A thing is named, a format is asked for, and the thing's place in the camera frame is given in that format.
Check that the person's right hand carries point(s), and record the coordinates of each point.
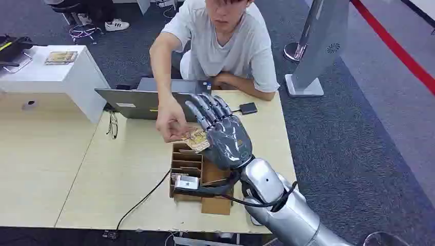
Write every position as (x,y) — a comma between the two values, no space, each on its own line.
(170,119)

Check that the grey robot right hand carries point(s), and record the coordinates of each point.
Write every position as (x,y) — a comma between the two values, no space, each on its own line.
(227,139)

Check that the person's left hand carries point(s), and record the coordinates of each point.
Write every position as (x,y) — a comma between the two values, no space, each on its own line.
(221,78)

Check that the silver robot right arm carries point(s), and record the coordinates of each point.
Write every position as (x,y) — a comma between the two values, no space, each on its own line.
(292,217)

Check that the grey laptop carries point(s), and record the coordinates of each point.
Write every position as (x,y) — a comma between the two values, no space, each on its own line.
(139,103)

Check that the black adapter box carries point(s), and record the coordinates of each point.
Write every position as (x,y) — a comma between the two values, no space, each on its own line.
(248,108)

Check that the person at desk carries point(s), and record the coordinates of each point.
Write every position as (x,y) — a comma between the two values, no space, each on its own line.
(234,44)

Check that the eyeglasses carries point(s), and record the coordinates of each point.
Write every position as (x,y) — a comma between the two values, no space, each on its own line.
(113,127)

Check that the wooden card box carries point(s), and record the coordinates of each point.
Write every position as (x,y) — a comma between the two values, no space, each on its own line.
(214,205)

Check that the chrome stanchion base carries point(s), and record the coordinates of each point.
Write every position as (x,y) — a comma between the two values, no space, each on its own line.
(291,51)

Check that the white power strip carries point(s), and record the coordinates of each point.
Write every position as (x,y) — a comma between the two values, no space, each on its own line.
(165,3)

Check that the grey panel under desk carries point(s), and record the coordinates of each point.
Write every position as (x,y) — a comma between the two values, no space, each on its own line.
(204,242)

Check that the white sneaker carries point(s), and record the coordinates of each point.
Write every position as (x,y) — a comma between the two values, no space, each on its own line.
(84,18)
(117,25)

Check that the grey kiosk stand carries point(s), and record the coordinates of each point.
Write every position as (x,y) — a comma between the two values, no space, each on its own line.
(323,44)

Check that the white cabinet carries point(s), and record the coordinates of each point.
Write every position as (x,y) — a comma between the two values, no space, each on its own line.
(68,81)

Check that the stack of yellow cards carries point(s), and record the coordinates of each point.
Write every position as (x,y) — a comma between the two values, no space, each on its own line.
(61,57)

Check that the person in background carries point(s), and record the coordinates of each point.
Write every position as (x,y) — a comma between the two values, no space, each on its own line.
(100,10)

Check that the black power plug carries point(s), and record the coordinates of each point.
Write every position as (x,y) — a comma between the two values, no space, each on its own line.
(110,235)

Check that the grey desk grommet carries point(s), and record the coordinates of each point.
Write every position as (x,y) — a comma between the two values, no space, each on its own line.
(29,105)

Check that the black stool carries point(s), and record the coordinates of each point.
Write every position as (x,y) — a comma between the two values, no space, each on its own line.
(66,8)

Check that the clear flat tray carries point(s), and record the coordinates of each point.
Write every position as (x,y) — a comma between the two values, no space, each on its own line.
(18,64)

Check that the red floor tape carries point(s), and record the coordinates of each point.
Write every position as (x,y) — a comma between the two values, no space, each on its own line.
(397,51)

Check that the chrome round base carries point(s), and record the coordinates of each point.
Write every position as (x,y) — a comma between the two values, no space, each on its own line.
(384,239)

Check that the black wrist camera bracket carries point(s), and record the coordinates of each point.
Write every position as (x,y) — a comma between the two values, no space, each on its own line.
(207,191)

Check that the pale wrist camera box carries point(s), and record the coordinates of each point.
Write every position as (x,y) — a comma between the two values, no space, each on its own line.
(187,182)

